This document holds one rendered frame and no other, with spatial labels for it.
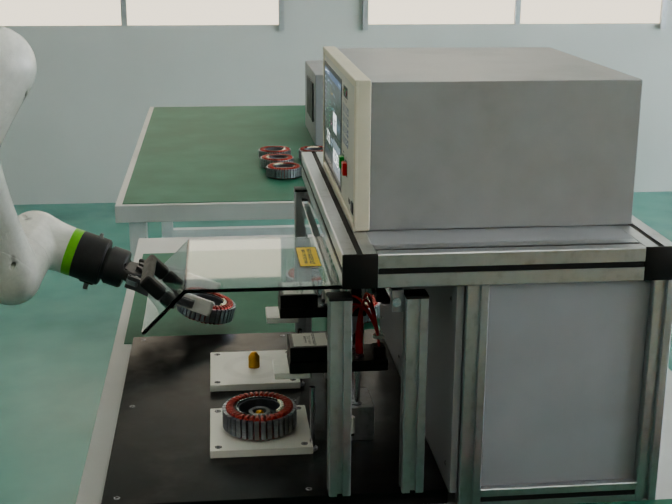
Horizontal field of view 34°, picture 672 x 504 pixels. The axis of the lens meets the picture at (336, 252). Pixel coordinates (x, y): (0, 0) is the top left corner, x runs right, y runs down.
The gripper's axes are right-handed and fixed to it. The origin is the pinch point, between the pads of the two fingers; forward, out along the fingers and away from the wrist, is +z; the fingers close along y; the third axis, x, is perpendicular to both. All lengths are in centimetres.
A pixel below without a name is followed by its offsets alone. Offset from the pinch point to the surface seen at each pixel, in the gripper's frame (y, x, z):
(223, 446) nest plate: 57, -3, 11
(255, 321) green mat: -5.3, -3.1, 10.8
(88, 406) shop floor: -133, -90, -27
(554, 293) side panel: 68, 37, 44
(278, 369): 52, 9, 15
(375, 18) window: -426, 53, 30
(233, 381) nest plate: 33.1, -1.9, 9.5
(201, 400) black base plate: 38.2, -4.8, 5.4
